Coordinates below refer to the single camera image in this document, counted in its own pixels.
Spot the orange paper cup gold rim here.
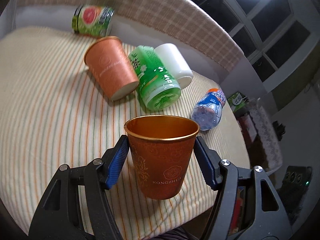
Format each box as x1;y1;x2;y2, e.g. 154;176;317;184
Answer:
124;115;200;200

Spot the white plastic cup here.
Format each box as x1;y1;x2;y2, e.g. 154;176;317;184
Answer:
154;43;194;90

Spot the green cardboard box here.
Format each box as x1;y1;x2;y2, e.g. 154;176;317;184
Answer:
227;91;249;113

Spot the blue orange plastic bottle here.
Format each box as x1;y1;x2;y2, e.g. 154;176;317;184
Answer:
191;88;226;131

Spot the green plastic jar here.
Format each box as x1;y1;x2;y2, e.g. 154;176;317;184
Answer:
129;46;181;111

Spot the green grapefruit drink can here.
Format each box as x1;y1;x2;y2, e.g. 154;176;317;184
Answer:
72;4;114;38

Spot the plaid beige sill cloth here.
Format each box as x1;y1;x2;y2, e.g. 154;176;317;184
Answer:
17;0;244;72

